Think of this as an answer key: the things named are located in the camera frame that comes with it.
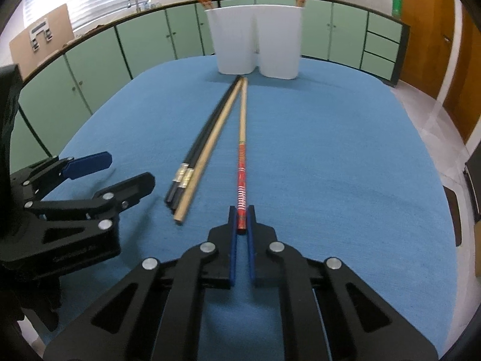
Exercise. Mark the black gold-banded chopstick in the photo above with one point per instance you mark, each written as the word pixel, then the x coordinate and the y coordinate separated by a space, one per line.
pixel 189 180
pixel 203 139

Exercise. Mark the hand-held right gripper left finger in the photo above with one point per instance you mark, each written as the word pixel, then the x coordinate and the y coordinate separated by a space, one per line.
pixel 232 255

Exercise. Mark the wooden door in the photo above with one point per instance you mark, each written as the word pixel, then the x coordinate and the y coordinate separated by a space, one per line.
pixel 424 26
pixel 469 82

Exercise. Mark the white bracket device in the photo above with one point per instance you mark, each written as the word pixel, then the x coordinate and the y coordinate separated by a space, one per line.
pixel 39 28

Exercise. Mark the blue table mat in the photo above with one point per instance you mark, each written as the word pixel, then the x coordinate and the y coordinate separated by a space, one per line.
pixel 338 158

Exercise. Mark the cardboard board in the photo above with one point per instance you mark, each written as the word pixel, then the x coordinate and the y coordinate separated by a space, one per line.
pixel 22 52

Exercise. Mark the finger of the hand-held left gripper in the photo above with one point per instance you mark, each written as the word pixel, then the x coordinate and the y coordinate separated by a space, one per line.
pixel 90 161
pixel 131 188

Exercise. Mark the green base cabinets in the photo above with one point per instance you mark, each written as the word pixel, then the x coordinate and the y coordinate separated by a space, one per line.
pixel 150 41

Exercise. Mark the white two-compartment utensil holder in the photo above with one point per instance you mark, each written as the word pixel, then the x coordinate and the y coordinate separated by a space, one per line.
pixel 233 37

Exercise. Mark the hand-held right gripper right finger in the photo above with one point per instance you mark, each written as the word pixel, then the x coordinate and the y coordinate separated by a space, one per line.
pixel 251 259

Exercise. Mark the cardboard box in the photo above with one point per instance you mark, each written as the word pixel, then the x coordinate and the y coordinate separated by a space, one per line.
pixel 477 240

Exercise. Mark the red-patterned wooden chopstick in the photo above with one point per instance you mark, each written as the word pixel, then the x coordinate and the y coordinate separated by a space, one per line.
pixel 242 180

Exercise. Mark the brown stool seat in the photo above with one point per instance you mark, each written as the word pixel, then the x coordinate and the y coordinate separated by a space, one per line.
pixel 453 214

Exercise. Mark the plain wooden chopstick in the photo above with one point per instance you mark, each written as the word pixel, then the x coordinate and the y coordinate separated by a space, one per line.
pixel 210 150

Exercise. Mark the dark glass-front cabinet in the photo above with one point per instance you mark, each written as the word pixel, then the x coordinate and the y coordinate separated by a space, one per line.
pixel 475 180

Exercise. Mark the green plastic bottle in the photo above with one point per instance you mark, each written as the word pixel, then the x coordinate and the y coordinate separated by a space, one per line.
pixel 397 7

